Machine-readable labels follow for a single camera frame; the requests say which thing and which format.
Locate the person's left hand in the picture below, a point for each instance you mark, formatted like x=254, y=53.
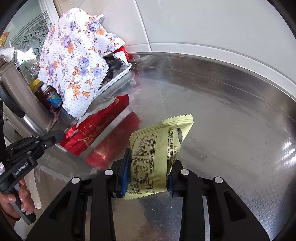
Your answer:
x=25, y=199

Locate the white knitted cloth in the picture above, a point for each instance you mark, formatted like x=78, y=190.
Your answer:
x=8, y=54

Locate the frosted glass door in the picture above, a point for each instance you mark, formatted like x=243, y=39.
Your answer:
x=30, y=30

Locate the floral white cloth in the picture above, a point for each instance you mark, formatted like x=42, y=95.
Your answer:
x=74, y=58

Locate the blue label medicine bottle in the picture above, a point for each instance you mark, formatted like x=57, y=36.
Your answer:
x=53, y=99

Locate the red white packet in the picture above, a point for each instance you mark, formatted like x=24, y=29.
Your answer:
x=122, y=55

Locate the stainless steel kettle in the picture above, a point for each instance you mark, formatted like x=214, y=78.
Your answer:
x=20, y=92

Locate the red foil wrapper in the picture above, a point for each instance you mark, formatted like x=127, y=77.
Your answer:
x=97, y=125

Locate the amber glass bottle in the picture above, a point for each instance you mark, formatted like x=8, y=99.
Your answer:
x=41, y=95

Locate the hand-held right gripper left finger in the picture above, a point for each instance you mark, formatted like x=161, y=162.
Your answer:
x=124, y=173

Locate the black plastic object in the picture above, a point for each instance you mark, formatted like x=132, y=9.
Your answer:
x=114, y=67

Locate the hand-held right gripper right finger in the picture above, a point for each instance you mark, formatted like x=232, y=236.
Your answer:
x=171, y=186

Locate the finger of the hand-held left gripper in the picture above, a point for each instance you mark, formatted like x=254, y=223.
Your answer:
x=54, y=137
x=23, y=141

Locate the pale yellow snack wrapper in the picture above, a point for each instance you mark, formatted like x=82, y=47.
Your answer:
x=150, y=150

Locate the red gold sticker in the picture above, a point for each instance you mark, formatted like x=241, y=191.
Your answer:
x=4, y=39

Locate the white plastic tray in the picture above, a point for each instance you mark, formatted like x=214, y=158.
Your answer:
x=120, y=74

